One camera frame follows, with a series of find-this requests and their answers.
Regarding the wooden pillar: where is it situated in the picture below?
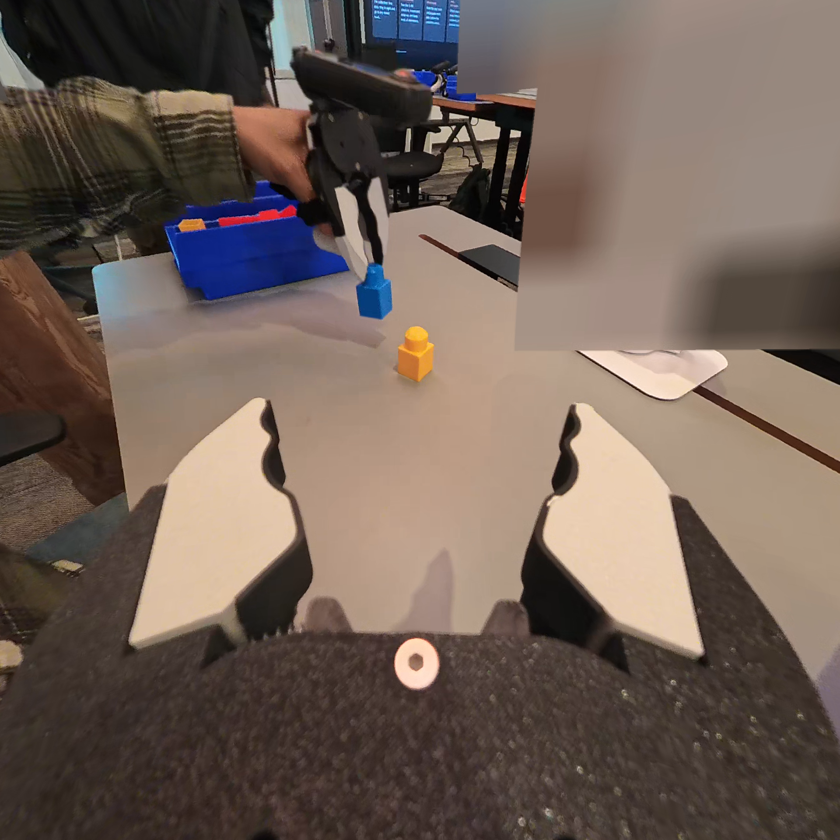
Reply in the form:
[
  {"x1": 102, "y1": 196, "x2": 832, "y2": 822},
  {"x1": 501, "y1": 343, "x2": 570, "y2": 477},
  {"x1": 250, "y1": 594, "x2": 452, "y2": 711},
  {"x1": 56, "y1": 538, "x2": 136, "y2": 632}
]
[{"x1": 0, "y1": 249, "x2": 127, "y2": 508}]

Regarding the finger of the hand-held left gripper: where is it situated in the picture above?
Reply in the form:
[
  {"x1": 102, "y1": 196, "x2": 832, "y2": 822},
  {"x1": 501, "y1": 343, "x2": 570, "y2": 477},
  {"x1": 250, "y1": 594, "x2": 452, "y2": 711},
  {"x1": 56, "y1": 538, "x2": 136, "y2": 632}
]
[
  {"x1": 364, "y1": 171, "x2": 391, "y2": 266},
  {"x1": 333, "y1": 184, "x2": 373, "y2": 278}
]

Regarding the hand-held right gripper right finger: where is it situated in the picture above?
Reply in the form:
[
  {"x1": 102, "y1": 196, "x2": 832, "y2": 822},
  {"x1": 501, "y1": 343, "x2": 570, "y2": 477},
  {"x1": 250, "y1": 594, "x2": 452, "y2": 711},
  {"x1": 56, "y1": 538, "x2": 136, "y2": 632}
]
[{"x1": 521, "y1": 403, "x2": 706, "y2": 664}]

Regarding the black office stool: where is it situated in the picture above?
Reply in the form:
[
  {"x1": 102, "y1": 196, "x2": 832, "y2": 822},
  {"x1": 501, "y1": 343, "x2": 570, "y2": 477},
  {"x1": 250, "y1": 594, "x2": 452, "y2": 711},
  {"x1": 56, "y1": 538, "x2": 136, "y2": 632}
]
[{"x1": 382, "y1": 121, "x2": 448, "y2": 212}]

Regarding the wall display screen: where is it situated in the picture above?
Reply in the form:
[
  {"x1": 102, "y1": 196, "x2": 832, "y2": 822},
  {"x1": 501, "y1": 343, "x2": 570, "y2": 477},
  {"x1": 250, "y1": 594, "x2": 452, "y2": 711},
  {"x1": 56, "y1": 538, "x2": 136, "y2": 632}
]
[{"x1": 361, "y1": 0, "x2": 462, "y2": 48}]

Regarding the blue plastic bin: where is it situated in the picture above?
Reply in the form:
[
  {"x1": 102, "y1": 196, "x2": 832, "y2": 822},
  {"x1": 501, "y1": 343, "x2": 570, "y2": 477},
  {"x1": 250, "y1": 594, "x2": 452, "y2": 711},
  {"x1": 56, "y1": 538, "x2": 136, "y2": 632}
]
[{"x1": 164, "y1": 180, "x2": 350, "y2": 301}]

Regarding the person's left hand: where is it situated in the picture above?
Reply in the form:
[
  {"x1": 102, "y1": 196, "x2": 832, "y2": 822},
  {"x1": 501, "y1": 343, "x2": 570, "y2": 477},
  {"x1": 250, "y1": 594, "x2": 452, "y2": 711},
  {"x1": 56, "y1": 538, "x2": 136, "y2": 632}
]
[{"x1": 234, "y1": 105, "x2": 336, "y2": 240}]

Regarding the orange toy block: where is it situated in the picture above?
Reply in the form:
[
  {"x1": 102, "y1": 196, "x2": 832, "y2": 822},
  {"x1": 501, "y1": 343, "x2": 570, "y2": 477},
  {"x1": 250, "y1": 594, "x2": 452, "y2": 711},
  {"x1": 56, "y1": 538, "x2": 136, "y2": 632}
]
[{"x1": 397, "y1": 326, "x2": 436, "y2": 382}]

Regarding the white document stand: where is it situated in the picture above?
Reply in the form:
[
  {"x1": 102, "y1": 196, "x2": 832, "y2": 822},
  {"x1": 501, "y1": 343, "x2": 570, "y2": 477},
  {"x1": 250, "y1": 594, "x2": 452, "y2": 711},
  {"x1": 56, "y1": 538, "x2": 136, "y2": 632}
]
[{"x1": 577, "y1": 350, "x2": 729, "y2": 402}]

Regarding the brown background table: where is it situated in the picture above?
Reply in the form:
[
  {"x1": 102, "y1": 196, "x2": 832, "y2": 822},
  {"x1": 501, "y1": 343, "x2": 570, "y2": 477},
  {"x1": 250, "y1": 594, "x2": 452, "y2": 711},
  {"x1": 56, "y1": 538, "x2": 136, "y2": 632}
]
[{"x1": 432, "y1": 91, "x2": 539, "y2": 232}]

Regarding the blue toy block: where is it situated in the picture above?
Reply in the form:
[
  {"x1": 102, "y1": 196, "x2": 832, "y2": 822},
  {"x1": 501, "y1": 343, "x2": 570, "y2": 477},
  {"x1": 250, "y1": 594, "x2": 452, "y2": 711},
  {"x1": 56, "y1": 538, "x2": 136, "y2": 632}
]
[{"x1": 356, "y1": 264, "x2": 394, "y2": 321}]

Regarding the black cable tray cover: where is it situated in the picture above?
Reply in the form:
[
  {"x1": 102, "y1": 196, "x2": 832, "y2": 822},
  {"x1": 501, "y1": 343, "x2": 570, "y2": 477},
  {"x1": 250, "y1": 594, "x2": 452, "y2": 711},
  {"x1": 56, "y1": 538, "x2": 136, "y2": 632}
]
[{"x1": 458, "y1": 244, "x2": 522, "y2": 291}]

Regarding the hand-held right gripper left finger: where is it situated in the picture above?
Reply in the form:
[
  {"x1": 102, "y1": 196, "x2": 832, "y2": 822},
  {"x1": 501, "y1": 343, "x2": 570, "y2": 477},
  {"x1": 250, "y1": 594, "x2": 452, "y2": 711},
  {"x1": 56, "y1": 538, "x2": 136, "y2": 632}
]
[{"x1": 128, "y1": 398, "x2": 312, "y2": 664}]

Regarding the pile of colourful toy blocks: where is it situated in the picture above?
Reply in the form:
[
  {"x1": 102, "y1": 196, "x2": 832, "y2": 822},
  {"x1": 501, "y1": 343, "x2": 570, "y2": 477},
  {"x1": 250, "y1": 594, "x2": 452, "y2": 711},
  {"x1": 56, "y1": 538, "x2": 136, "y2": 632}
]
[{"x1": 177, "y1": 205, "x2": 301, "y2": 234}]

